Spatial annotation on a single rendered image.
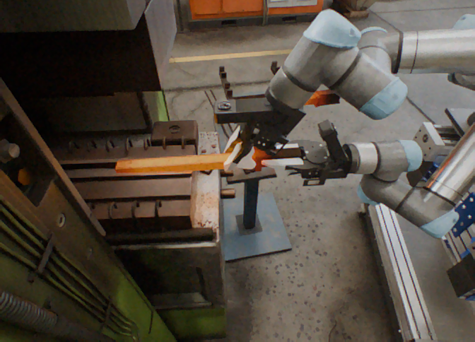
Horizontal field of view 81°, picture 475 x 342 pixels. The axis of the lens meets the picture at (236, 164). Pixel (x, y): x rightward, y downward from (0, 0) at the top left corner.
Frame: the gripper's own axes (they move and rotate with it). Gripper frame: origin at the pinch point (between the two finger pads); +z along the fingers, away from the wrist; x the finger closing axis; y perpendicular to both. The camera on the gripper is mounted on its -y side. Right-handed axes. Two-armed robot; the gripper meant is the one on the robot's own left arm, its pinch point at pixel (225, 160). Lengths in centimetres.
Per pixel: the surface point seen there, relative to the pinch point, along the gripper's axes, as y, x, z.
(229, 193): 7.0, 0.4, 11.0
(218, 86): 45, 198, 92
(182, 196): -6.9, -7.8, 6.6
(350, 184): 122, 71, 48
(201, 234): -1.4, -14.8, 8.6
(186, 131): -7.3, 14.5, 7.7
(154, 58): -21.4, -12.1, -22.9
